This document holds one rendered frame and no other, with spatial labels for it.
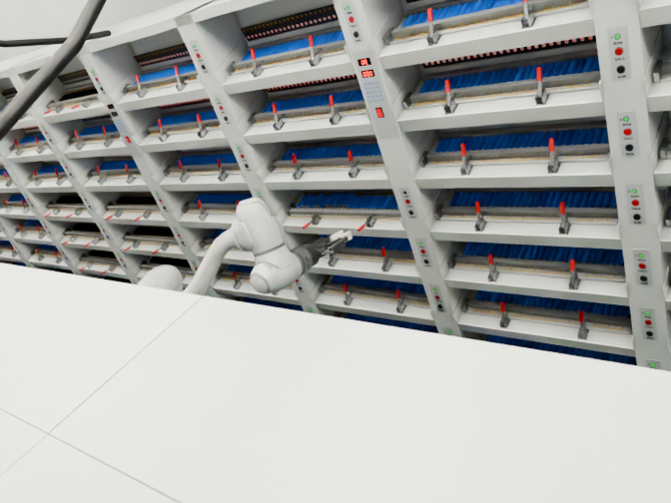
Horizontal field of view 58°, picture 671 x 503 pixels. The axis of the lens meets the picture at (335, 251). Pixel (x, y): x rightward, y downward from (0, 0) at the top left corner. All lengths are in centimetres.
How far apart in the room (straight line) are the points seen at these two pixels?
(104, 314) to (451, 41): 139
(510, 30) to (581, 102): 25
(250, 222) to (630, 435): 161
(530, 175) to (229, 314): 146
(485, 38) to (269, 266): 86
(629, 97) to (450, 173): 57
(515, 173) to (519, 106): 21
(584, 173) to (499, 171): 25
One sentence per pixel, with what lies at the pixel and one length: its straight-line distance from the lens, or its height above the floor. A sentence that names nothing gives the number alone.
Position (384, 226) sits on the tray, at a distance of 220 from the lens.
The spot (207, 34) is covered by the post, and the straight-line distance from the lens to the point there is 234.
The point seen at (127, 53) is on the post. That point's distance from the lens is 298.
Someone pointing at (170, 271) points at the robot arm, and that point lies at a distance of 229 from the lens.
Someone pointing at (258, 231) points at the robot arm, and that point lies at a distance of 181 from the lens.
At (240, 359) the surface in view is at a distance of 38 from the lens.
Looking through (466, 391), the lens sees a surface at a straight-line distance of 30.
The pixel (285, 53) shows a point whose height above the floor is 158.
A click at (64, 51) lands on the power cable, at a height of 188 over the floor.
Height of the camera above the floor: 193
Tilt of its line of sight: 28 degrees down
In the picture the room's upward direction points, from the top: 21 degrees counter-clockwise
